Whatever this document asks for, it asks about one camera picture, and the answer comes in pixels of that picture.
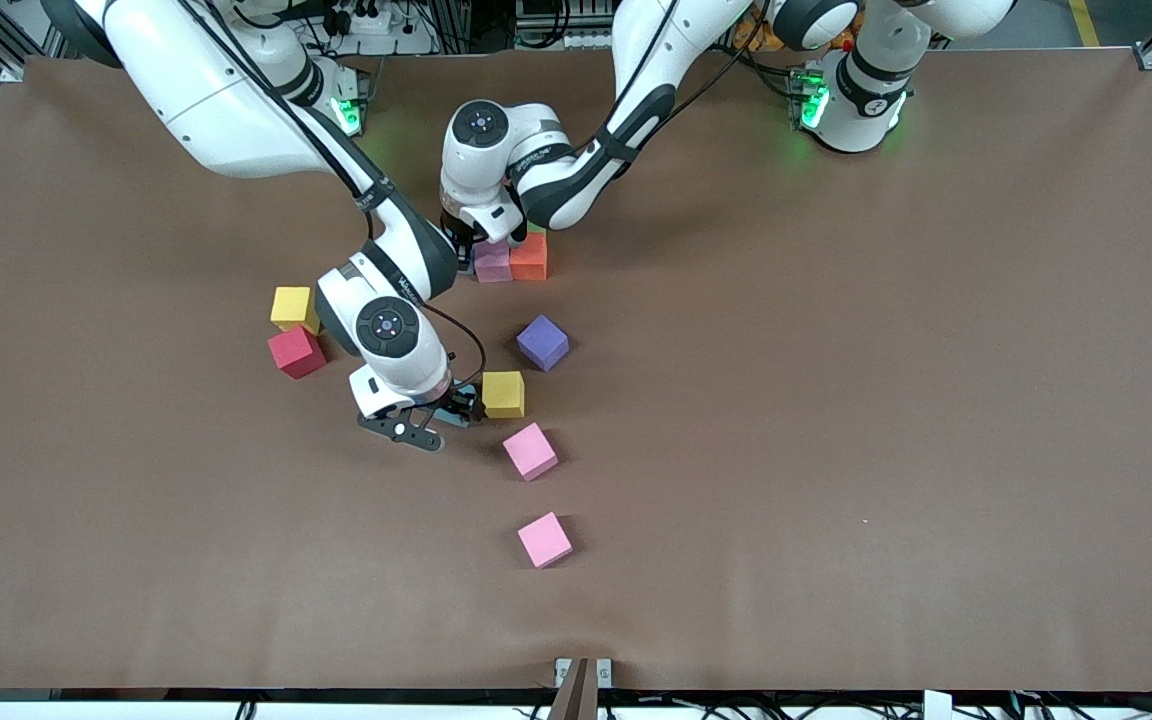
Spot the pink foam cube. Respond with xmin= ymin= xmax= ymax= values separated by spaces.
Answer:
xmin=502 ymin=422 xmax=559 ymax=483
xmin=517 ymin=511 xmax=574 ymax=570
xmin=474 ymin=240 xmax=514 ymax=284

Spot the yellow foam cube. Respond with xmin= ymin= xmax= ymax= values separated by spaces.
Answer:
xmin=481 ymin=371 xmax=526 ymax=420
xmin=270 ymin=286 xmax=322 ymax=335

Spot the orange foam cube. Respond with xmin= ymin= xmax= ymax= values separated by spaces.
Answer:
xmin=509 ymin=232 xmax=549 ymax=282

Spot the purple foam cube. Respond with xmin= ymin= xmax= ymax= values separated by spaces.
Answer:
xmin=516 ymin=315 xmax=571 ymax=373

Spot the red foam cube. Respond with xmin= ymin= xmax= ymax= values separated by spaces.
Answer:
xmin=267 ymin=325 xmax=328 ymax=381

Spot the white power strip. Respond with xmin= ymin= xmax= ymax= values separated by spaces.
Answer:
xmin=308 ymin=0 xmax=437 ymax=56

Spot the white equipment box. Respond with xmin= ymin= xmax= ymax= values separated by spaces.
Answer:
xmin=516 ymin=0 xmax=622 ymax=51

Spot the orange packets pile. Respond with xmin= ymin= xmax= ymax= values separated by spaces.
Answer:
xmin=731 ymin=5 xmax=862 ymax=53

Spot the brown table cover sheet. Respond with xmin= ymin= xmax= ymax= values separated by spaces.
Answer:
xmin=0 ymin=50 xmax=1152 ymax=693

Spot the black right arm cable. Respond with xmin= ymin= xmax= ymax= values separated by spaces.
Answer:
xmin=176 ymin=0 xmax=487 ymax=401

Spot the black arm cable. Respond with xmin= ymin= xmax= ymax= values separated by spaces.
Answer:
xmin=176 ymin=0 xmax=487 ymax=401
xmin=616 ymin=0 xmax=777 ymax=151

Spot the aluminium frame post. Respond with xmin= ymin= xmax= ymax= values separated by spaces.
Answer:
xmin=436 ymin=0 xmax=469 ymax=53

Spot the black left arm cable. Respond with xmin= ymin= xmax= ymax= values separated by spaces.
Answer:
xmin=616 ymin=0 xmax=777 ymax=151

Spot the small metal bracket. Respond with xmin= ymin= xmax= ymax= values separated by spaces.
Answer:
xmin=554 ymin=657 xmax=613 ymax=691

